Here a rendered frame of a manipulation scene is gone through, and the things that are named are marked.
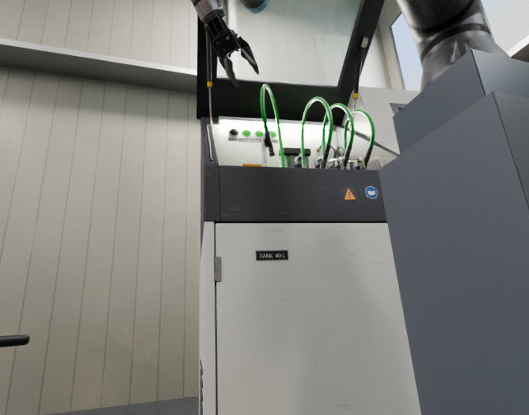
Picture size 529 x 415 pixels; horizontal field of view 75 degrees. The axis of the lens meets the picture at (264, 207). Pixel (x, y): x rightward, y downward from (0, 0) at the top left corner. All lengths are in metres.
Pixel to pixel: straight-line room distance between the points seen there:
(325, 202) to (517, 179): 0.57
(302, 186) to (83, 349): 2.51
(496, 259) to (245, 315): 0.55
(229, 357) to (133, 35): 3.83
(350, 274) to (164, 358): 2.38
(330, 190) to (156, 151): 2.69
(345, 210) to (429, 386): 0.52
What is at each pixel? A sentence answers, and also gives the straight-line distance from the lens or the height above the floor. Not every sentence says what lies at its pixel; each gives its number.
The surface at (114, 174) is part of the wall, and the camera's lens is 3.41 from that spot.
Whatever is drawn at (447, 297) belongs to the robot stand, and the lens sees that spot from 0.55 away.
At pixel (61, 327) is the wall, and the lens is 3.18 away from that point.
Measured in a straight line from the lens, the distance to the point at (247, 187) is 0.92.
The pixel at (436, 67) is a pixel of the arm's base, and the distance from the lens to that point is 0.69.
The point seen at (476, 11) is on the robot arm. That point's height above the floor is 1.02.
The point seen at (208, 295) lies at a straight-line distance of 0.84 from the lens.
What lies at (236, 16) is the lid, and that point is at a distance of 1.55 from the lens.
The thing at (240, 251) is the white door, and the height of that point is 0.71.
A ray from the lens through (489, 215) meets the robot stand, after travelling 0.51.
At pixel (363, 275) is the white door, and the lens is 0.95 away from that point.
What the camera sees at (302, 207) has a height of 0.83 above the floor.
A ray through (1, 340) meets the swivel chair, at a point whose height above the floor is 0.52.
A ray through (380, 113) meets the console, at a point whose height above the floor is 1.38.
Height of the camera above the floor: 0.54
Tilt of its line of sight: 18 degrees up
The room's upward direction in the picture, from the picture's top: 3 degrees counter-clockwise
